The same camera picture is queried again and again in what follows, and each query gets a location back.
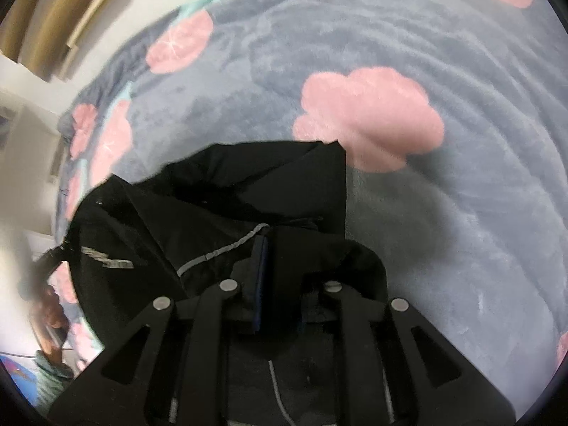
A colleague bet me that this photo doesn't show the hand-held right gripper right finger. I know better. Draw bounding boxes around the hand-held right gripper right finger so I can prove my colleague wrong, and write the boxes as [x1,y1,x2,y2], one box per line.
[302,275,516,426]

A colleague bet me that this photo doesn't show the black hooded jacket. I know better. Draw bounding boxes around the black hooded jacket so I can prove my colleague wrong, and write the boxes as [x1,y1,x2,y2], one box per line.
[66,140,391,426]

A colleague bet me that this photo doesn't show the grey pink floral blanket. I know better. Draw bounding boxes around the grey pink floral blanket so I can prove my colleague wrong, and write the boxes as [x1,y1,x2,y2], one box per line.
[47,0,568,378]

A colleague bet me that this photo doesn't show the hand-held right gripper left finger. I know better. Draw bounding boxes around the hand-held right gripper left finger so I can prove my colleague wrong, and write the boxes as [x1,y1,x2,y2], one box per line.
[47,235,270,426]

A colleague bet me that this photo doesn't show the person's left forearm teal sleeve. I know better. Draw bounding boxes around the person's left forearm teal sleeve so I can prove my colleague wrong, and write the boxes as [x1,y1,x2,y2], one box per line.
[34,350,75,411]

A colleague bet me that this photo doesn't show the brown striped window blind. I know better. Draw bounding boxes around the brown striped window blind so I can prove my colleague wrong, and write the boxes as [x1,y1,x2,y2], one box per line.
[0,0,147,83]

